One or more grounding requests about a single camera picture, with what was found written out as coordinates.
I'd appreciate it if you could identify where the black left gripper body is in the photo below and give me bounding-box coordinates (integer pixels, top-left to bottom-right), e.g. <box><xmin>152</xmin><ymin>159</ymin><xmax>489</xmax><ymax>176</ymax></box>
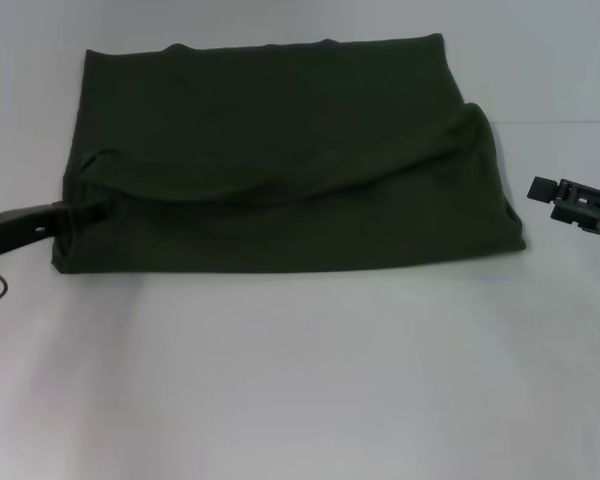
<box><xmin>0</xmin><ymin>201</ymin><xmax>75</xmax><ymax>260</ymax></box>

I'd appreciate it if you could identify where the dark green FREE t-shirt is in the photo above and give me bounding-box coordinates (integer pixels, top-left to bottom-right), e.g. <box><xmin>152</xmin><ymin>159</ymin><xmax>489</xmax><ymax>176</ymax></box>
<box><xmin>49</xmin><ymin>33</ymin><xmax>529</xmax><ymax>276</ymax></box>

